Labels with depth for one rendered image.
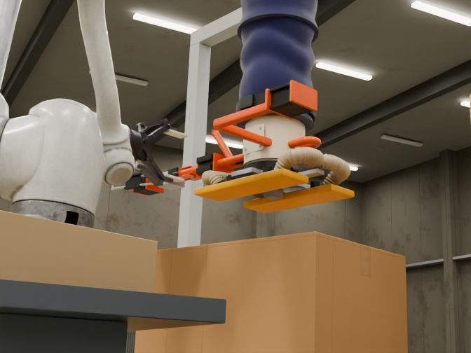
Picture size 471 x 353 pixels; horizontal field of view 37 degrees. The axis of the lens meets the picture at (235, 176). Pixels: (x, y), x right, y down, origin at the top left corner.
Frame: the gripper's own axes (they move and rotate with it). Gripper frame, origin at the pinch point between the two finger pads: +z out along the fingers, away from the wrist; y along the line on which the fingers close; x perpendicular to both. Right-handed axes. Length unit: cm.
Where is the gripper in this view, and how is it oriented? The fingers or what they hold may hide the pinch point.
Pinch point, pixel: (179, 157)
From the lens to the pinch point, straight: 210.5
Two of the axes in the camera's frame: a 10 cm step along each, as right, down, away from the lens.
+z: 7.2, 2.1, 6.6
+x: 6.9, -1.6, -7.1
